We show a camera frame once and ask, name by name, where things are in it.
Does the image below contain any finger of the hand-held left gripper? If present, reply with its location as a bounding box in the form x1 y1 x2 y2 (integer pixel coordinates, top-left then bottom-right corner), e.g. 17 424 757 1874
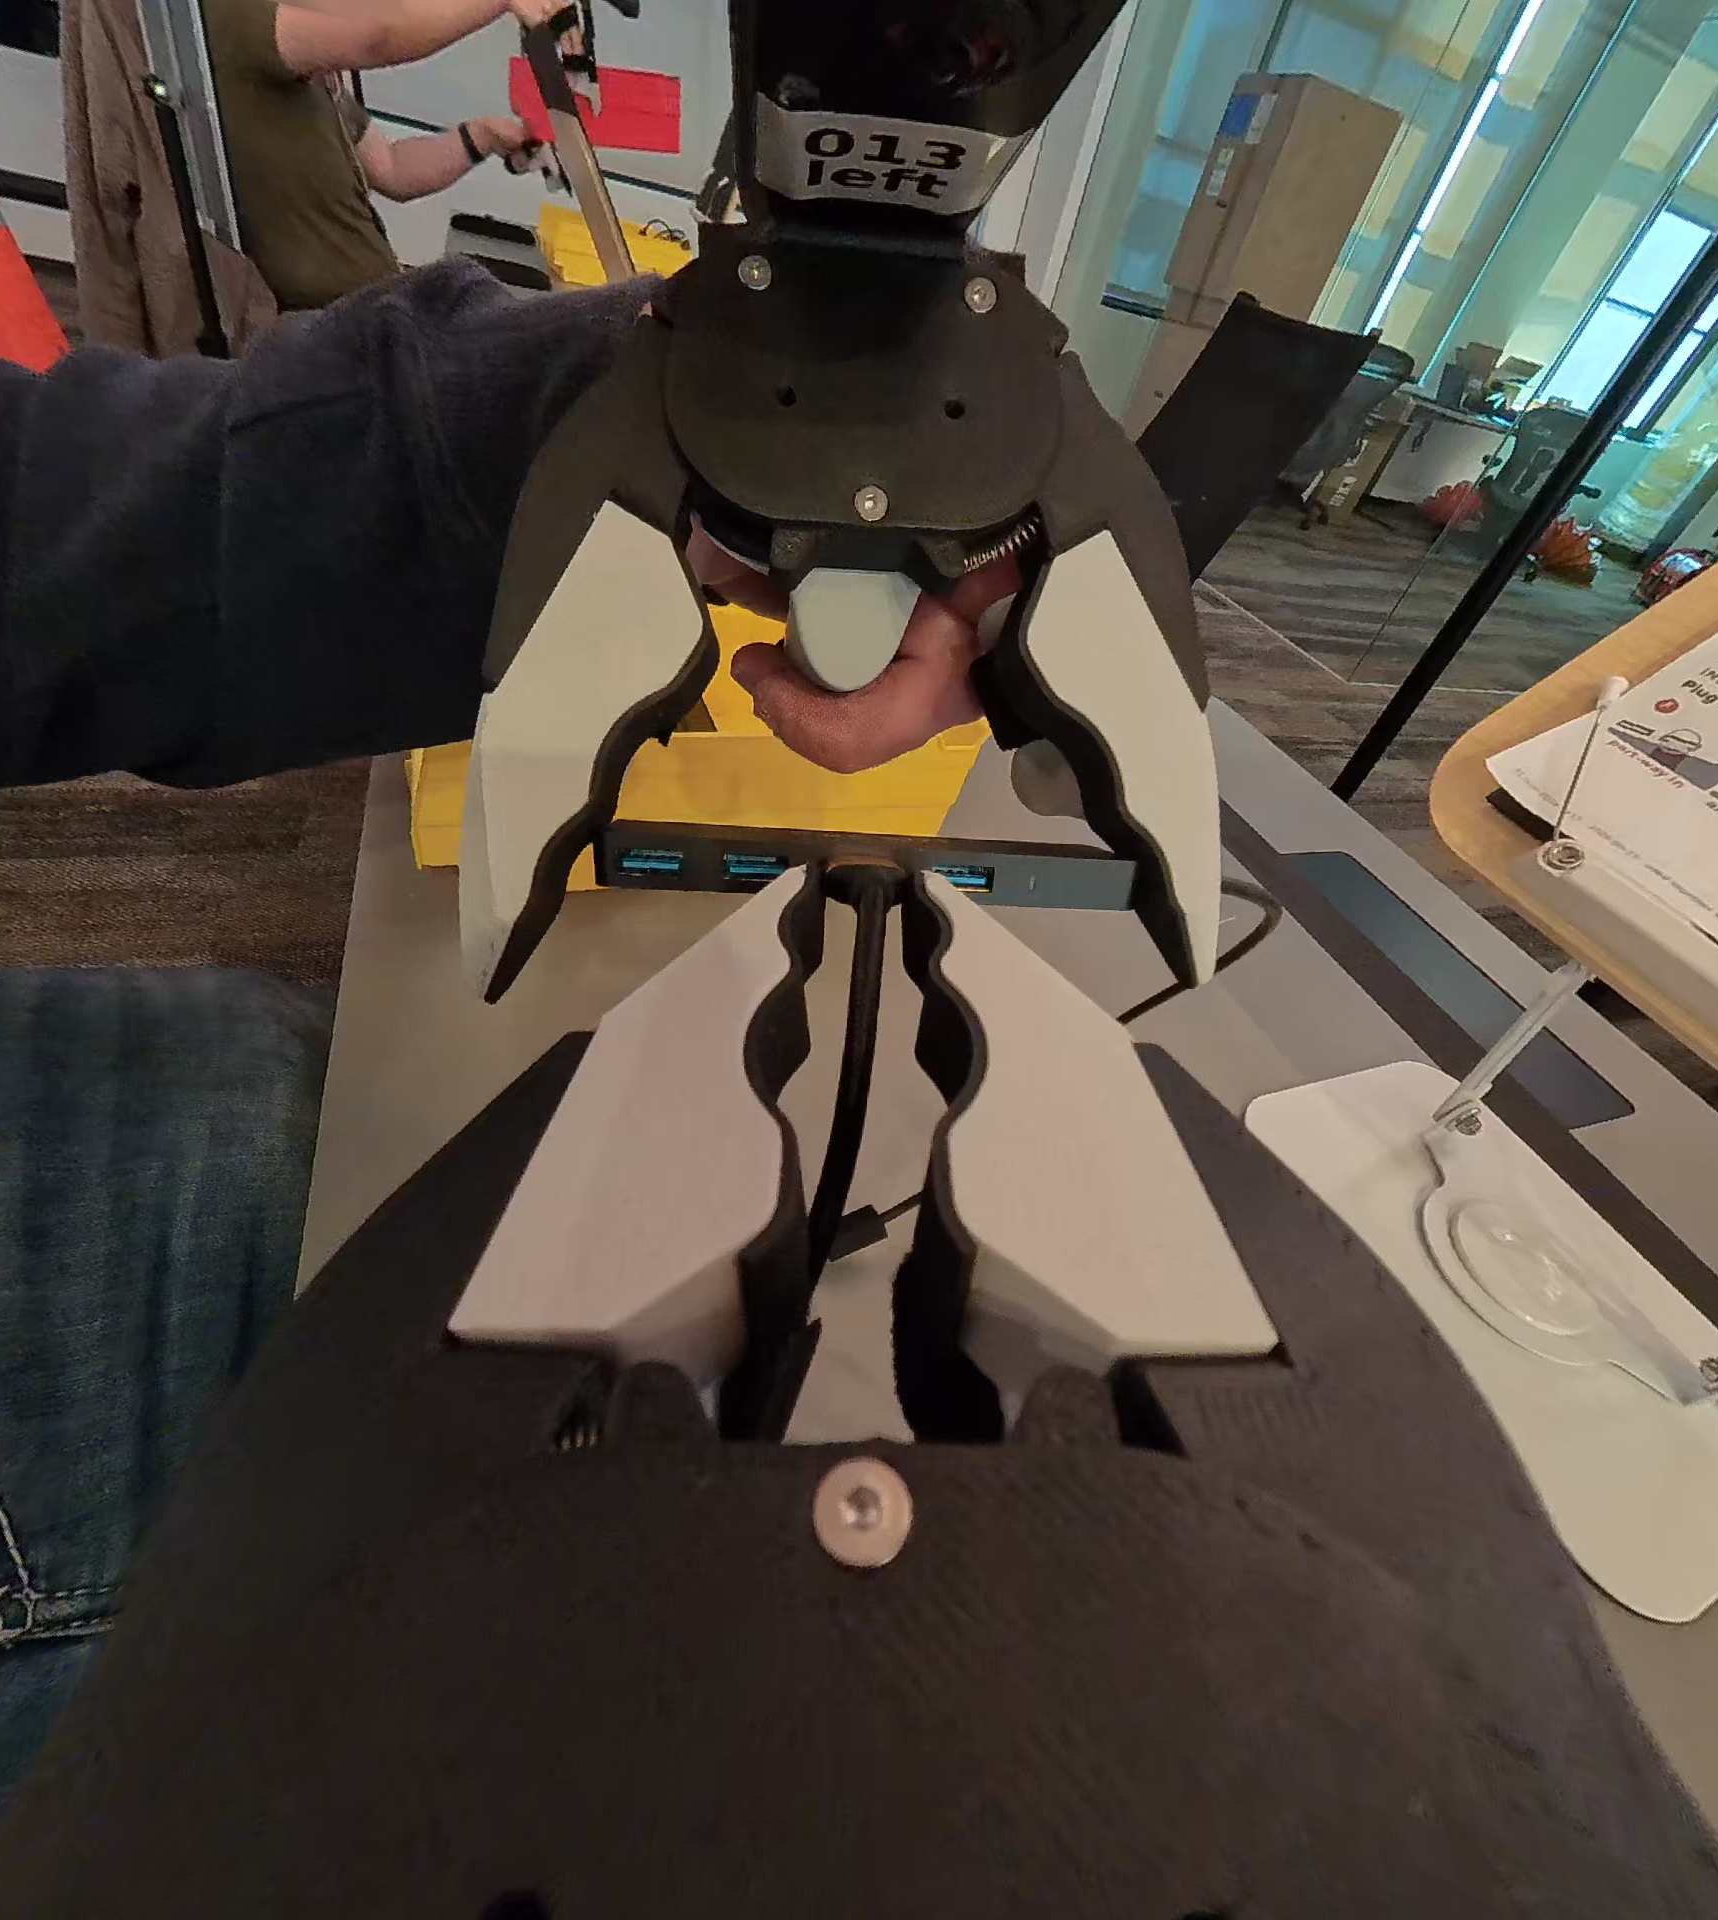
458 499 724 1009
969 529 1224 993

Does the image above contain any white document stand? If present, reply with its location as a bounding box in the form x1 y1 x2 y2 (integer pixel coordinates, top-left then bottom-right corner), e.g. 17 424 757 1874
1244 678 1718 1626

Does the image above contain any yellow bin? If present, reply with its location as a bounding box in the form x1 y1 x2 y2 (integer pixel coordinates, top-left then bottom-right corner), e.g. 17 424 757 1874
406 601 993 912
536 203 696 289

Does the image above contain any person's left hand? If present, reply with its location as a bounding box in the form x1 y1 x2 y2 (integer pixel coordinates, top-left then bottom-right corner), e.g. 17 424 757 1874
688 532 1017 778

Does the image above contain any wooden board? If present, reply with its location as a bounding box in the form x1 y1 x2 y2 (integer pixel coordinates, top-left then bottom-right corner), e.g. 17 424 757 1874
1427 502 1718 1143

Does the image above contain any black usb cable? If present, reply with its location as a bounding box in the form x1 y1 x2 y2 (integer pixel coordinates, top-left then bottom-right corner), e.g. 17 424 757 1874
754 852 935 1442

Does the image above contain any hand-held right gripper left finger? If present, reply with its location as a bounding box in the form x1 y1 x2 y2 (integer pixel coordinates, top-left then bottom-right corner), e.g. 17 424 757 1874
445 866 820 1434

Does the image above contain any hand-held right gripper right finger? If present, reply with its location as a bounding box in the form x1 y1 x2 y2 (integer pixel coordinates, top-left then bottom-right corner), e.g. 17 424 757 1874
892 871 1282 1447

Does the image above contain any black pole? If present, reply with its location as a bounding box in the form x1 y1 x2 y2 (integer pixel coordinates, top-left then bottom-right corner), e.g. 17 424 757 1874
1329 133 1718 800

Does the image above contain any person's left forearm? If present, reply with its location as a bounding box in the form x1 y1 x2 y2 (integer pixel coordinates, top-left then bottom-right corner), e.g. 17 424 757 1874
0 255 669 835

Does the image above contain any person's leg in jeans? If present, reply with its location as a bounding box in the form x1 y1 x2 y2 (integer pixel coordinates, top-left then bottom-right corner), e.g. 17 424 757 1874
0 966 340 1668

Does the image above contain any brown hanging coat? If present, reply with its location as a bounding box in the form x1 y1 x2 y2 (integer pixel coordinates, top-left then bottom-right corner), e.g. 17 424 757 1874
56 0 280 362

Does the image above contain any red wall sign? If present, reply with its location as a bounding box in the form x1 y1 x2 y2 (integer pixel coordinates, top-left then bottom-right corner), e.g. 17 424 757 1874
505 56 683 156

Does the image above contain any black office chair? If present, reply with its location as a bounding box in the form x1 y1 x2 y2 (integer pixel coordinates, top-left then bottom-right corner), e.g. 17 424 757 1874
1136 293 1383 547

